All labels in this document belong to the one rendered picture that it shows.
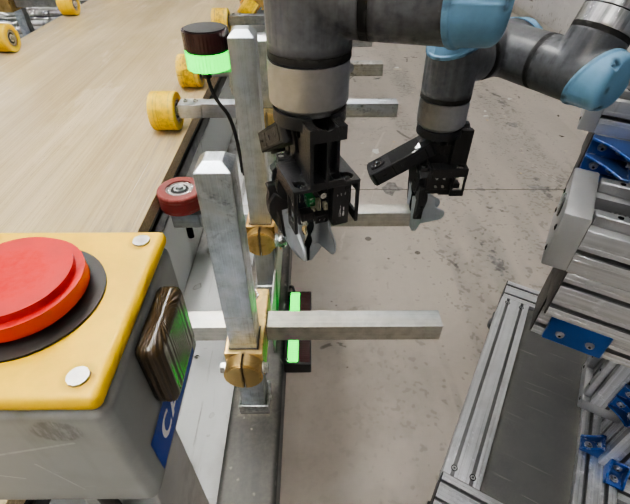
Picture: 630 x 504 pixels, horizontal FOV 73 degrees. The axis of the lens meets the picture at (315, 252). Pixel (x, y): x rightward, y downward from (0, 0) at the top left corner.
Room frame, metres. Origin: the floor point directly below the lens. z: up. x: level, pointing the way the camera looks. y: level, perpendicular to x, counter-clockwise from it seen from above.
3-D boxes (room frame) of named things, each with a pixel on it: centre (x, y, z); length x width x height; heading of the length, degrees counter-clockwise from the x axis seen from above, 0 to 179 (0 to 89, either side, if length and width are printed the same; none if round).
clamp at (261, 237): (0.62, 0.10, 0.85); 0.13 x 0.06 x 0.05; 0
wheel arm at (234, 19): (1.64, 0.08, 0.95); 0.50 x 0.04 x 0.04; 90
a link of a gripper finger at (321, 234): (0.40, -0.01, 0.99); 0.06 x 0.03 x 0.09; 20
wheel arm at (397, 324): (0.39, 0.04, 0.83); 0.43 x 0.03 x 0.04; 90
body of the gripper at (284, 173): (0.40, 0.00, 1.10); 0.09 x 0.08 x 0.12; 20
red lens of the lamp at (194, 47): (0.60, 0.14, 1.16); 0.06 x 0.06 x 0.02
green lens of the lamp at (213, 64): (0.60, 0.14, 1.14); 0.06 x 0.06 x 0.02
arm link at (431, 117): (0.65, -0.20, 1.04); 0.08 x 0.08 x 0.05
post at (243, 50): (0.60, 0.09, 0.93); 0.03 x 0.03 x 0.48; 0
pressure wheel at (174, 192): (0.64, 0.24, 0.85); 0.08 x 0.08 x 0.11
